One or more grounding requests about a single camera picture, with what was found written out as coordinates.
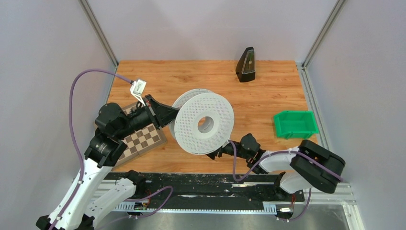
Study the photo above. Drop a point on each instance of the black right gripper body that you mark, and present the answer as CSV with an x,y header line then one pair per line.
x,y
227,149

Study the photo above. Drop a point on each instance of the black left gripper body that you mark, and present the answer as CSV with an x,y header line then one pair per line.
x,y
147,115

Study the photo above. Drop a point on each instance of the white plastic cable spool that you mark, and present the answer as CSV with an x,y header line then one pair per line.
x,y
204,122

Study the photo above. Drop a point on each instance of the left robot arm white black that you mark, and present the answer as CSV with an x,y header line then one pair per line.
x,y
77,211

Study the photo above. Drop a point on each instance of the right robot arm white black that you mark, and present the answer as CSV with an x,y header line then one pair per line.
x,y
305,166

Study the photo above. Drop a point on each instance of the wooden chessboard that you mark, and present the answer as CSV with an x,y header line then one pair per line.
x,y
140,143

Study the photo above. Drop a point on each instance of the green plastic bin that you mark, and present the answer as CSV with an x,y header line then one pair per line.
x,y
295,124

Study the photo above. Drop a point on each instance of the black metronome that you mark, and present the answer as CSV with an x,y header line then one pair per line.
x,y
245,69

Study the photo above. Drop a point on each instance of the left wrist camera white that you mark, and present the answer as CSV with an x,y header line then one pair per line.
x,y
137,88

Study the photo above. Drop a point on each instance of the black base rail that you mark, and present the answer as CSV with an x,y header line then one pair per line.
x,y
208,193

